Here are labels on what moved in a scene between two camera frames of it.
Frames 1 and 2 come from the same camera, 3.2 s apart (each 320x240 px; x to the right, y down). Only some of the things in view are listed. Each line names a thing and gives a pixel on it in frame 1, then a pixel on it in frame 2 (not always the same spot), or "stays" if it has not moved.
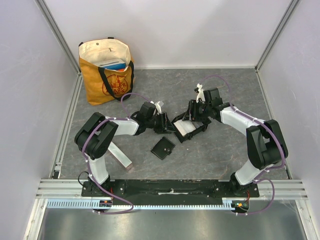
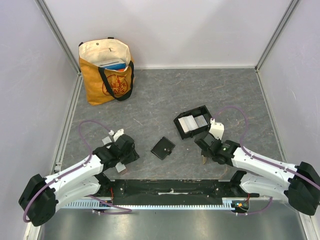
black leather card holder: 163,148 stays
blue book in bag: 115,67 stays
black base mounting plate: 170,191 stays
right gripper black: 193,114 -> 207,147
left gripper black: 166,123 -> 133,156
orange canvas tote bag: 108,70 stays
